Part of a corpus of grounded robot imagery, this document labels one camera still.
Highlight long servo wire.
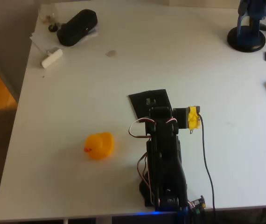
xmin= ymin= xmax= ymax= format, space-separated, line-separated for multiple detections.
xmin=137 ymin=153 xmax=156 ymax=203

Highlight blue table clamp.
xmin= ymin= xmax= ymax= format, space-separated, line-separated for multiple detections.
xmin=176 ymin=206 xmax=191 ymax=224

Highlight small controller board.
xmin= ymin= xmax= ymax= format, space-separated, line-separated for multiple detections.
xmin=189 ymin=195 xmax=206 ymax=214

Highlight black camera cable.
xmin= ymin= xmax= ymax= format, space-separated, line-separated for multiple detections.
xmin=197 ymin=113 xmax=217 ymax=224

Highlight white red servo wire loop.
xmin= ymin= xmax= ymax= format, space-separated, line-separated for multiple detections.
xmin=128 ymin=118 xmax=157 ymax=140

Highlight black oval case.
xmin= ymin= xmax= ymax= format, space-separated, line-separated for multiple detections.
xmin=56 ymin=9 xmax=98 ymax=47

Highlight clear glass bottle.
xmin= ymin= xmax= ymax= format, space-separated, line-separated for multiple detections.
xmin=37 ymin=2 xmax=59 ymax=24

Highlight yellow taped gripper camera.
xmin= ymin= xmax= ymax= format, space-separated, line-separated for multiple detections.
xmin=187 ymin=105 xmax=201 ymax=135

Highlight yellow rubber duck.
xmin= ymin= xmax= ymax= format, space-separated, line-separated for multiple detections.
xmin=84 ymin=132 xmax=114 ymax=161

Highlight small black cap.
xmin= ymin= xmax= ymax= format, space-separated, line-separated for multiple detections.
xmin=48 ymin=22 xmax=59 ymax=33

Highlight white charger plug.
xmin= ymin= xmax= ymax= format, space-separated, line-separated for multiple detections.
xmin=41 ymin=48 xmax=63 ymax=69

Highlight black square mat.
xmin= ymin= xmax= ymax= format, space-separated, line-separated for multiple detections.
xmin=128 ymin=89 xmax=174 ymax=119

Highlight blue microphone stand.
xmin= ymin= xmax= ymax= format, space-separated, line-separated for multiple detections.
xmin=227 ymin=0 xmax=266 ymax=53

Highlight white paper sheets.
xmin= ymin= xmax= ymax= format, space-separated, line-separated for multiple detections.
xmin=29 ymin=25 xmax=99 ymax=51

